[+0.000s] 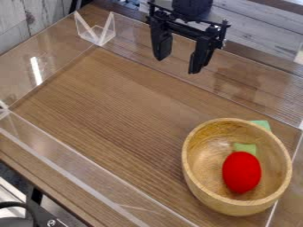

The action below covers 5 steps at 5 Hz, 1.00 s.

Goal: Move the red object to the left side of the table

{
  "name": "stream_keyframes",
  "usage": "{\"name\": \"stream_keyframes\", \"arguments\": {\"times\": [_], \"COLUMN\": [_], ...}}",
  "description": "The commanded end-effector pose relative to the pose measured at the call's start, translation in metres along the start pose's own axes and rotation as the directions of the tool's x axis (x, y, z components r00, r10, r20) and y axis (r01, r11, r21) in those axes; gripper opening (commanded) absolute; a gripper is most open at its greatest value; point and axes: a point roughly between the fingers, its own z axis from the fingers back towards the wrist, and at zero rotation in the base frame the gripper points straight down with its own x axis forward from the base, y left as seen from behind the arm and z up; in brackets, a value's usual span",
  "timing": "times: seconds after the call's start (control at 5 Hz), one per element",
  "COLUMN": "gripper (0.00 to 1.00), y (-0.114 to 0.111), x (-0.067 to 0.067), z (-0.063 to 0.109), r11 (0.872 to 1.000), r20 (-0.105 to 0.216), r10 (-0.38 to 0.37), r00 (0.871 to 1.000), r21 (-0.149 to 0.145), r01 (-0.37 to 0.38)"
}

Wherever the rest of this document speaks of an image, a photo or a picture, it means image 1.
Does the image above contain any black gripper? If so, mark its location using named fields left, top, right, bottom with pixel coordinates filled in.
left=147, top=0, right=232, bottom=74

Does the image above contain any red felt strawberry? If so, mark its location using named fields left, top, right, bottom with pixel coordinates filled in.
left=222, top=143, right=262, bottom=193

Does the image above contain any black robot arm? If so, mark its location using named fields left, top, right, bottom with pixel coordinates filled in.
left=147, top=0, right=232, bottom=74

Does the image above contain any green felt piece behind bowl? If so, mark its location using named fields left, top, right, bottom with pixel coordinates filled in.
left=253, top=120, right=272, bottom=130

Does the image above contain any wooden bowl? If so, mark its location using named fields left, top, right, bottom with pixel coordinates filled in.
left=182, top=118, right=293, bottom=216

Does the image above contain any clear acrylic corner bracket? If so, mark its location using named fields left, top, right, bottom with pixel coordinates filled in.
left=74, top=12, right=117, bottom=47

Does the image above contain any clear acrylic front wall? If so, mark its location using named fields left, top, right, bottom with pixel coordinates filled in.
left=0, top=110, right=198, bottom=227

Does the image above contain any black cable lower left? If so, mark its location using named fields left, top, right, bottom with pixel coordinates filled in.
left=0, top=200, right=31, bottom=211

